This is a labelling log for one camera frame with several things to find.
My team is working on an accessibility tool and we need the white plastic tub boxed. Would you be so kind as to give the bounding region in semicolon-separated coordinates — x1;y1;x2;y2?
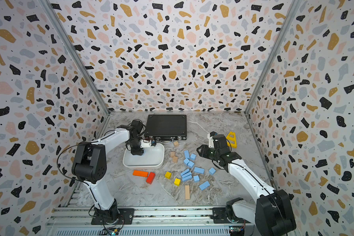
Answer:
123;143;165;169

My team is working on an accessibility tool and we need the blue cube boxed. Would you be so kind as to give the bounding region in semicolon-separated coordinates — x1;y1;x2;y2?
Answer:
193;176;200;182
188;161;195;168
190;154;196;161
183;158;190;165
209;168;216;175

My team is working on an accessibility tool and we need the long speckled blue block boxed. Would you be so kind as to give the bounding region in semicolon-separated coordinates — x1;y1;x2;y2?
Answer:
184;150;190;159

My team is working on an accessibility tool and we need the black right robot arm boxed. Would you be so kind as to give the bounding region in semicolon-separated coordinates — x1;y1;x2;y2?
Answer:
197;132;297;236

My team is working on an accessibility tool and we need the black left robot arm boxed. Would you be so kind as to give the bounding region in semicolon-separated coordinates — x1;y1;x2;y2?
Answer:
72;120;165;225

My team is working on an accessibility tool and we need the orange long block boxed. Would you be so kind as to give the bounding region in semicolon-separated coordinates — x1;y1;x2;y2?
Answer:
133;170;149;178

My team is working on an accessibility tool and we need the black ribbed carrying case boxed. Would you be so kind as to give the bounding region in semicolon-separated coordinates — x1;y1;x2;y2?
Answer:
144;115;187;141

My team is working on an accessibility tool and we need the blue long block stack top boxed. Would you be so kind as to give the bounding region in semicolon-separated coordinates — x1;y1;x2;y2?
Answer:
181;169;190;176

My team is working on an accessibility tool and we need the blue long block stack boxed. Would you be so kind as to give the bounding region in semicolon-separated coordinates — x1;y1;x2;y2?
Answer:
182;172;192;178
181;169;190;176
182;175;192;182

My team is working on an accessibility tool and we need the red block near orange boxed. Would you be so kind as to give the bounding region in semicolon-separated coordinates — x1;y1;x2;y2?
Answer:
146;172;155;184

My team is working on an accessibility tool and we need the blue long block stack middle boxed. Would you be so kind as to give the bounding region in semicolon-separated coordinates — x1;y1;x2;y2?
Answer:
182;172;192;178

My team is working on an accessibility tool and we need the blue long block stack bottom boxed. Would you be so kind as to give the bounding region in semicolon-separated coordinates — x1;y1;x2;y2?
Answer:
182;175;192;182

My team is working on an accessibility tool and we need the yellow cube left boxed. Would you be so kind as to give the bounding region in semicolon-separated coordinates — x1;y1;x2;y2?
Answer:
165;172;172;180

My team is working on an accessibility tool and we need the yellow cube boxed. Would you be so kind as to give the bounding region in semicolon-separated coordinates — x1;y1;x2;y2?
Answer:
165;172;172;180
174;178;181;186

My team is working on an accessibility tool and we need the long natural wood block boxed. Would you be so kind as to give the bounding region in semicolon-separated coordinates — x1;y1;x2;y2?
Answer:
184;185;190;200

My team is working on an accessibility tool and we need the yellow cube lower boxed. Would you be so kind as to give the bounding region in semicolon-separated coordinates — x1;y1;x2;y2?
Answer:
174;178;181;186

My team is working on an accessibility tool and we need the yellow triangle frame block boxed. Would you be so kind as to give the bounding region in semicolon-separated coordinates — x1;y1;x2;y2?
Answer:
226;132;237;148

